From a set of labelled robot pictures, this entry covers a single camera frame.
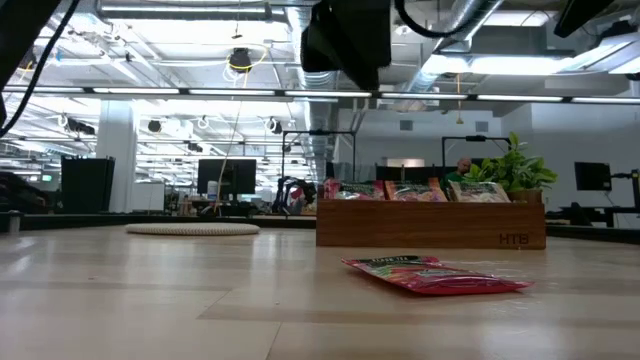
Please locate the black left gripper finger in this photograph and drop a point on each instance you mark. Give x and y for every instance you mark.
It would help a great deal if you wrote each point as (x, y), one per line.
(372, 77)

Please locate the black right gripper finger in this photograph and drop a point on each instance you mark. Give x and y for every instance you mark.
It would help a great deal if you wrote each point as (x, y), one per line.
(585, 15)

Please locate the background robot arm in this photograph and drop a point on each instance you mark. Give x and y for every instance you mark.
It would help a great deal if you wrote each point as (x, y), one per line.
(295, 192)

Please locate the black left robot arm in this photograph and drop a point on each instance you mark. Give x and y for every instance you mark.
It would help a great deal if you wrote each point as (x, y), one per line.
(20, 25)

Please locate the wooden compartment tea box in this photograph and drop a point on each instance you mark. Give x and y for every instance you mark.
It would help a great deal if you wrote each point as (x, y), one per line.
(425, 225)

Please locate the long ceiling light strip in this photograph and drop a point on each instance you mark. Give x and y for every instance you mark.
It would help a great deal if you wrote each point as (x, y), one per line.
(250, 92)

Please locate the person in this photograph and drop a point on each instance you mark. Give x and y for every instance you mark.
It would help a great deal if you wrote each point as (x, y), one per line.
(464, 167)

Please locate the small black monitor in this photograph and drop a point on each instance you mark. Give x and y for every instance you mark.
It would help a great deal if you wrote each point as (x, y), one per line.
(592, 176)

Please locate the green potted plant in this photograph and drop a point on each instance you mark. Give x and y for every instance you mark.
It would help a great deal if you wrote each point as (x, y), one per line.
(520, 170)

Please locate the black computer monitor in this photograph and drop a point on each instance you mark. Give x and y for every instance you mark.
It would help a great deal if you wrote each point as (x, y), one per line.
(226, 176)

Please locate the white bottle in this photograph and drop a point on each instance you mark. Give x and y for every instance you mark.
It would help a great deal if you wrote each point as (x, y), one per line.
(212, 190)

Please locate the dark background desk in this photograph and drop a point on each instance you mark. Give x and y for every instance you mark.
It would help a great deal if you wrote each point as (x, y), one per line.
(595, 212)

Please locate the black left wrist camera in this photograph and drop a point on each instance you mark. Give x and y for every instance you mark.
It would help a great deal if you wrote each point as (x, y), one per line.
(320, 50)

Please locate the silver air duct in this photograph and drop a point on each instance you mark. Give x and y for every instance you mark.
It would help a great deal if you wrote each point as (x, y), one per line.
(312, 85)
(470, 17)

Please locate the black background rig frame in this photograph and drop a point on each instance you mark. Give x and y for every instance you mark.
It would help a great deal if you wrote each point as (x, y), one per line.
(318, 132)
(475, 138)

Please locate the black ceiling camera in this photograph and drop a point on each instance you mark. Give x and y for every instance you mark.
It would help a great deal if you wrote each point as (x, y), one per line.
(240, 59)

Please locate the small silver post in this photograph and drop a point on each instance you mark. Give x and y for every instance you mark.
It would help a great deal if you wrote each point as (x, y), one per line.
(14, 222)

